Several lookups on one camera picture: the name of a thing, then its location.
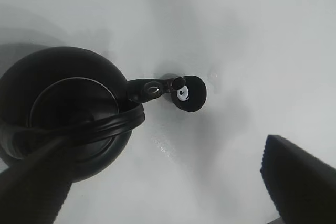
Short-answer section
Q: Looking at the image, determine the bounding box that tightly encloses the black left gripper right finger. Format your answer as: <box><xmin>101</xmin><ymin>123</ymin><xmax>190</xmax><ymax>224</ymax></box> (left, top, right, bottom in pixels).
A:
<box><xmin>260</xmin><ymin>135</ymin><xmax>335</xmax><ymax>223</ymax></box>

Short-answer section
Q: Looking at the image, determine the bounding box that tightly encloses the small black teacup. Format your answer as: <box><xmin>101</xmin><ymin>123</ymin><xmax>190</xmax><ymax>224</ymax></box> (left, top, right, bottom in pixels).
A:
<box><xmin>170</xmin><ymin>76</ymin><xmax>207</xmax><ymax>112</ymax></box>

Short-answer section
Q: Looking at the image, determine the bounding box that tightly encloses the black round teapot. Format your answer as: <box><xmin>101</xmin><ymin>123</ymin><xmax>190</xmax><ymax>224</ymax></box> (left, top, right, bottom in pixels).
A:
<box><xmin>1</xmin><ymin>47</ymin><xmax>186</xmax><ymax>182</ymax></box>

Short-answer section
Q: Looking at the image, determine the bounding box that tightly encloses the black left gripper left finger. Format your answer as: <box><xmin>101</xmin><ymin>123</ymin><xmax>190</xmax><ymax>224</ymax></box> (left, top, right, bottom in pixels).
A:
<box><xmin>1</xmin><ymin>137</ymin><xmax>72</xmax><ymax>223</ymax></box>

